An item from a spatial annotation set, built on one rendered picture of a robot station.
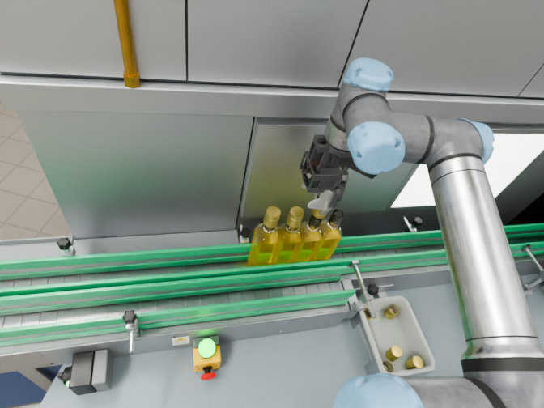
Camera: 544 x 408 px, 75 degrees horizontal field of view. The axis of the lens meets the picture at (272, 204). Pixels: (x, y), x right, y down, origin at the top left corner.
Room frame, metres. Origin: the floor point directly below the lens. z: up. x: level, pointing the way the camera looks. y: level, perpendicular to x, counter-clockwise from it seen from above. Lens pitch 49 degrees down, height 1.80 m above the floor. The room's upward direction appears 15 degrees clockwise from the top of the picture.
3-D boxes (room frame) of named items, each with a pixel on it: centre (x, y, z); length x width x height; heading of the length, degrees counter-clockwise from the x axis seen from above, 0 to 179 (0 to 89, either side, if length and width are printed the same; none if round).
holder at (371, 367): (0.50, -0.44, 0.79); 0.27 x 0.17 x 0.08; 23
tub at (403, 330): (0.47, -0.45, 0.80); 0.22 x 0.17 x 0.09; 23
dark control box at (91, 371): (0.18, 0.32, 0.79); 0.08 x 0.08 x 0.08; 23
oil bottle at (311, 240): (0.57, -0.12, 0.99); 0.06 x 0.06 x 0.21; 23
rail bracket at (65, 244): (0.41, 0.47, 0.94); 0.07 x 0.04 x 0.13; 23
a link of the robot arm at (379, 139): (0.47, -0.14, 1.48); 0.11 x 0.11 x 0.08; 13
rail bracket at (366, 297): (0.52, -0.31, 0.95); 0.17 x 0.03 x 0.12; 23
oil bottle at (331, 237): (0.60, -0.17, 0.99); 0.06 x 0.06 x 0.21; 22
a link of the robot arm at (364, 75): (0.56, -0.10, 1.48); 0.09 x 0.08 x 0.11; 13
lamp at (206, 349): (0.29, 0.06, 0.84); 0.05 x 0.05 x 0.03
